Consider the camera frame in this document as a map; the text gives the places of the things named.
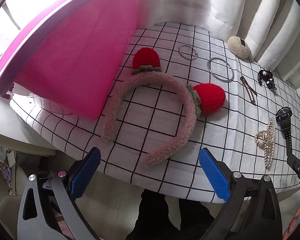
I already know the white curtain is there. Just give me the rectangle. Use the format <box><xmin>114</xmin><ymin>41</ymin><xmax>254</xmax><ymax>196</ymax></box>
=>
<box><xmin>140</xmin><ymin>0</ymin><xmax>300</xmax><ymax>97</ymax></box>

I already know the pink plastic storage box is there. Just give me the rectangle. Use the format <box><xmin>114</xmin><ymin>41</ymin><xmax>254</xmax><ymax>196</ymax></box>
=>
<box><xmin>0</xmin><ymin>0</ymin><xmax>154</xmax><ymax>119</ymax></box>

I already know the large silver bangle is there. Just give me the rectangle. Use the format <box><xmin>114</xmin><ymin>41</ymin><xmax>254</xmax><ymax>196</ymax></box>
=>
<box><xmin>207</xmin><ymin>57</ymin><xmax>234</xmax><ymax>83</ymax></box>

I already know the small silver ring bracelet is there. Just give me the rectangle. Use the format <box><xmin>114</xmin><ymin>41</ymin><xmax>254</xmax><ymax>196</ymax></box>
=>
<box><xmin>178</xmin><ymin>44</ymin><xmax>199</xmax><ymax>61</ymax></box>

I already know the black wrist watch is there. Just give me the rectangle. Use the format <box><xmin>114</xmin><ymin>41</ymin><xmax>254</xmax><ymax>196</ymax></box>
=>
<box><xmin>276</xmin><ymin>107</ymin><xmax>292</xmax><ymax>156</ymax></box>

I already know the brown metal snap hair clip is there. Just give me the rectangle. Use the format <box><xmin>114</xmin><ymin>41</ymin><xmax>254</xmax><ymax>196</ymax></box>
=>
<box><xmin>240</xmin><ymin>76</ymin><xmax>257</xmax><ymax>104</ymax></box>

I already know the right hand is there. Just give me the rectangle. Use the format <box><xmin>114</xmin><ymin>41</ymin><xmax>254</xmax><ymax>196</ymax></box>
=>
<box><xmin>282</xmin><ymin>197</ymin><xmax>300</xmax><ymax>240</ymax></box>

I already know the beige fuzzy hair clip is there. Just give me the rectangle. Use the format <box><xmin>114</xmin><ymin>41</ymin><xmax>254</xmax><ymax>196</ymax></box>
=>
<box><xmin>227</xmin><ymin>36</ymin><xmax>250</xmax><ymax>59</ymax></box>

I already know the pearl rhinestone claw clip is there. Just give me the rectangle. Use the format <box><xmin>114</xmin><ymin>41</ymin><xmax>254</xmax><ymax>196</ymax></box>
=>
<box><xmin>254</xmin><ymin>117</ymin><xmax>276</xmax><ymax>169</ymax></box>

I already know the white grid-pattern tablecloth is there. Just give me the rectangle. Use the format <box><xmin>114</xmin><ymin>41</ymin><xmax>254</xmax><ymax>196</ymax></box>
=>
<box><xmin>10</xmin><ymin>22</ymin><xmax>300</xmax><ymax>203</ymax></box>

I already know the pink fuzzy strawberry headband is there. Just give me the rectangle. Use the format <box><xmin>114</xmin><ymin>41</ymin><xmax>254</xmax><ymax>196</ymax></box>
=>
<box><xmin>100</xmin><ymin>47</ymin><xmax>226</xmax><ymax>167</ymax></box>

